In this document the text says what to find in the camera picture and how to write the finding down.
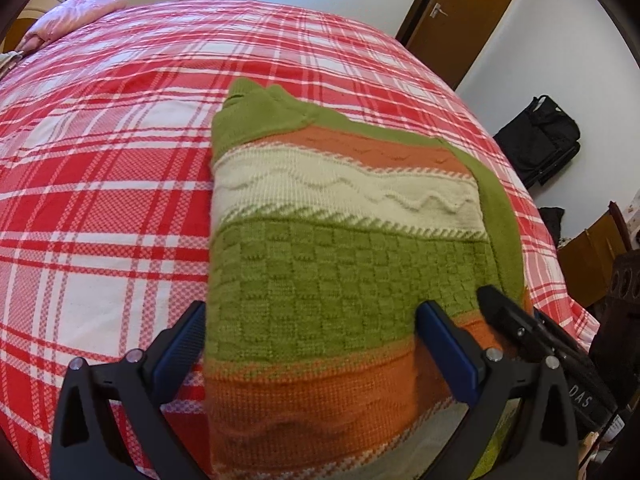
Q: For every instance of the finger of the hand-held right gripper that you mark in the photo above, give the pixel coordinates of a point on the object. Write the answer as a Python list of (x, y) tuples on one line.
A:
[(510, 325)]

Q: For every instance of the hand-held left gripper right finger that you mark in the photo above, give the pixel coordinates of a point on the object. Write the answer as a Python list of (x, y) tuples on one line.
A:
[(445, 345)]

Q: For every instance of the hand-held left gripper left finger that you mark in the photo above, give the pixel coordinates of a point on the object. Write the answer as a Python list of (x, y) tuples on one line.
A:
[(185, 345)]

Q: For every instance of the green knit sweater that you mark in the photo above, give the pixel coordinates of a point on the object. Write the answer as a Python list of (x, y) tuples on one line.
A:
[(325, 270)]

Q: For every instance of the black bag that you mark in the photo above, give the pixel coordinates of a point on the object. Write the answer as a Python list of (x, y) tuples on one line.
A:
[(550, 225)]

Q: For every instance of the dark brown wooden chair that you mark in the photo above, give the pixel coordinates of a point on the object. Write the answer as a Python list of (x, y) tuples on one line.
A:
[(620, 285)]

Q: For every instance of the black suitcase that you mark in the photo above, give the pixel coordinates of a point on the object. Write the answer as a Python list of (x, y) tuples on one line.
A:
[(540, 140)]

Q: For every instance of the red plaid bedspread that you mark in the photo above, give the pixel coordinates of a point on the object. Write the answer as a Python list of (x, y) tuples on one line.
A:
[(100, 160)]

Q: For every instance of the brown wooden door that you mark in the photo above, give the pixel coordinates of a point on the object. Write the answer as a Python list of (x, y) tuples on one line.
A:
[(470, 25)]

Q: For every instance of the printed pillow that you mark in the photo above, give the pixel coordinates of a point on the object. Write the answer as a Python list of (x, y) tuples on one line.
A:
[(7, 62)]

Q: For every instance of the pink quilted pillow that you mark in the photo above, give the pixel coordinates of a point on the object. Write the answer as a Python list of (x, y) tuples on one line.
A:
[(75, 12)]

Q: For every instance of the beige wooden headboard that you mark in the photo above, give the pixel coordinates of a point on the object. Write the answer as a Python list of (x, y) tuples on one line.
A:
[(20, 25)]

